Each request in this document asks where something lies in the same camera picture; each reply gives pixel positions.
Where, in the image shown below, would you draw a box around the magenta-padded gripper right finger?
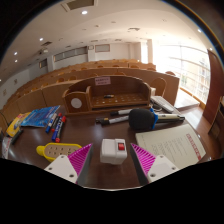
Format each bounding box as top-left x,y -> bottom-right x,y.
130,142 -> 177,186

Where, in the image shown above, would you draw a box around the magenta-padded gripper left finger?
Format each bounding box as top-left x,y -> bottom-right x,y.
44,143 -> 95,185

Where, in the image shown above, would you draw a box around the white charger with red switch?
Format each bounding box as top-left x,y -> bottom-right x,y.
99,138 -> 128,166

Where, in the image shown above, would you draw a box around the white printed book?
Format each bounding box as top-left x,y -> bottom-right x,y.
134,123 -> 207,170

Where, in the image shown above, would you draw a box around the dark blue marker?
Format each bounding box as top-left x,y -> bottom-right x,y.
51,116 -> 64,143

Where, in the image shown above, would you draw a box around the black marker with red cap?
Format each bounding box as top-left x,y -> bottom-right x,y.
55,115 -> 67,143
49,112 -> 63,133

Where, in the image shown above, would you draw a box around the white and blue marker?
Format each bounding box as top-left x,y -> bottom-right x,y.
45,112 -> 58,134

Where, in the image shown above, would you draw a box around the black foam-headed microphone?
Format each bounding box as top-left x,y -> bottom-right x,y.
128,107 -> 186,133

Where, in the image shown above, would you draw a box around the black remote control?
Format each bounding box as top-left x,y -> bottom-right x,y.
10,129 -> 24,146

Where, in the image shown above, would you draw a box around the blue booklet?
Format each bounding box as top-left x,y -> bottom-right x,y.
20,105 -> 62,129

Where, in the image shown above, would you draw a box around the red and white plastic packet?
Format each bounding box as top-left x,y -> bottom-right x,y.
0,135 -> 13,160

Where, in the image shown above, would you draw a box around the yellow booklet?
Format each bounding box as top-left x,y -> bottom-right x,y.
5,111 -> 32,138

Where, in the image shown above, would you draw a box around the grey keypad remote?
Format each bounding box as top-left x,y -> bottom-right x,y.
149,95 -> 176,114

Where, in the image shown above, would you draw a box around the black and white marker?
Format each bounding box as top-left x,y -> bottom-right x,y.
109,108 -> 134,117
95,114 -> 130,127

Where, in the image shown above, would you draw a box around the rows of wooden auditorium seats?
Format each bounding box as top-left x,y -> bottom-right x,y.
0,59 -> 181,124

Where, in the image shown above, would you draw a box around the wooden shelf unit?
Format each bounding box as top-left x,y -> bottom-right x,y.
213,96 -> 224,144

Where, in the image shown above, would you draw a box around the wooden desk organizer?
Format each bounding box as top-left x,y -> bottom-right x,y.
62,75 -> 153,115

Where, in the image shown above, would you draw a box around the pink paper label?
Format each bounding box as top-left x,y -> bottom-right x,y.
94,76 -> 112,87

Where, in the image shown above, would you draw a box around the large bright window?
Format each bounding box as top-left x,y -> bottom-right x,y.
154,44 -> 211,104

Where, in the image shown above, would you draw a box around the round ceiling lights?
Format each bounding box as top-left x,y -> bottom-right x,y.
0,9 -> 204,64

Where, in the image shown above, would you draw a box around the square ceiling air vent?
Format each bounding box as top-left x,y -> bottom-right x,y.
60,0 -> 99,13

